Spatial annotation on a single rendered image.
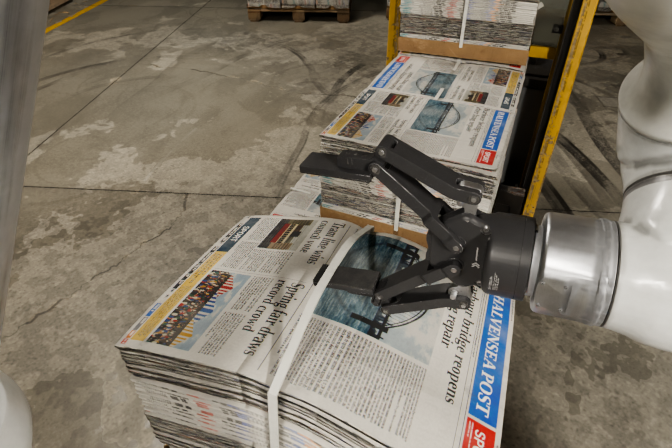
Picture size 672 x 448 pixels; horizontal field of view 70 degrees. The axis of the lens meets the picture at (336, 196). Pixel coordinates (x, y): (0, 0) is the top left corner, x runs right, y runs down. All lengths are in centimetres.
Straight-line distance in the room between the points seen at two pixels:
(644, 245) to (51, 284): 234
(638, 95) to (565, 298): 18
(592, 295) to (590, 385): 164
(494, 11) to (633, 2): 126
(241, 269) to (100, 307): 168
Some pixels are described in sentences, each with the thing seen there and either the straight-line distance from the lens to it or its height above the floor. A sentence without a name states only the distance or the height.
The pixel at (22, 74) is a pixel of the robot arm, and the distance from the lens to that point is 25.
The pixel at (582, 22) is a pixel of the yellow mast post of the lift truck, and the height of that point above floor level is 107.
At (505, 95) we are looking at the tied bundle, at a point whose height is 106.
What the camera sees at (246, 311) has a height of 113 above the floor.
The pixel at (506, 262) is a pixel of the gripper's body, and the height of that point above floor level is 128.
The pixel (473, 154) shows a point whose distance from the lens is 99.
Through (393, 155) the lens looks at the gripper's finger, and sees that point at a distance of 41.
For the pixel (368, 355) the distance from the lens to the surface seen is 53.
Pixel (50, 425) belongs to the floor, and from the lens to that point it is 201.
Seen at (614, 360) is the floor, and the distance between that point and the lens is 217.
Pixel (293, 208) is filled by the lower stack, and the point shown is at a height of 60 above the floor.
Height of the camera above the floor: 155
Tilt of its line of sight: 35 degrees down
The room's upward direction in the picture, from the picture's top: straight up
